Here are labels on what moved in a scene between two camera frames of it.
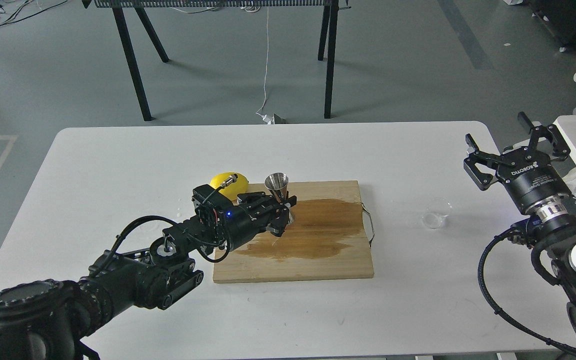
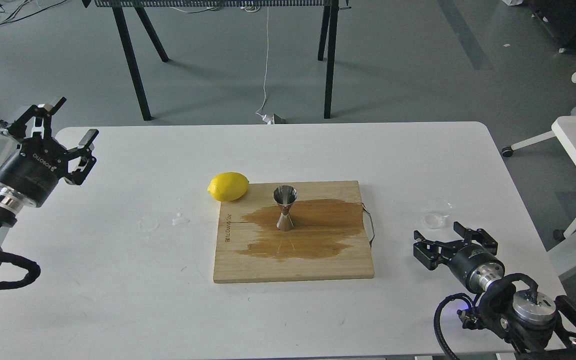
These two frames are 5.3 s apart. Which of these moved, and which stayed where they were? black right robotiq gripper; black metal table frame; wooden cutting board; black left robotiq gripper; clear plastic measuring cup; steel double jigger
Moved: black left robotiq gripper; black right robotiq gripper; steel double jigger
Stayed: wooden cutting board; black metal table frame; clear plastic measuring cup
